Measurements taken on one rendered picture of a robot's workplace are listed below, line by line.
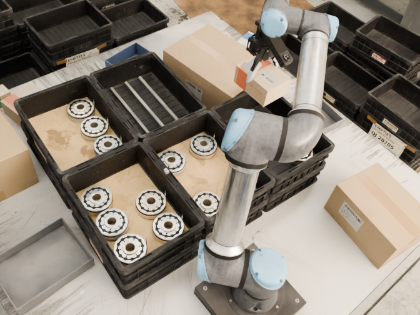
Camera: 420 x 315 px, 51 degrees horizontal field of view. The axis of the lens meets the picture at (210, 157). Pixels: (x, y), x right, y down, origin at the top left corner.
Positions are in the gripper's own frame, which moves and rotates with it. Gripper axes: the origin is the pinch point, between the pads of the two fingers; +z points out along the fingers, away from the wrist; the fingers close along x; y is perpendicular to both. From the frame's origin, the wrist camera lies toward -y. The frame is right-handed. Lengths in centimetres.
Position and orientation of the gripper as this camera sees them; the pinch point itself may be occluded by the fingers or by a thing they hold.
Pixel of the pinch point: (262, 76)
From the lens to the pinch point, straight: 161.7
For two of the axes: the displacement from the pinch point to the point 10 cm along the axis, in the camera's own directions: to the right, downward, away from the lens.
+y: -6.4, -6.4, 4.3
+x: -7.6, 4.5, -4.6
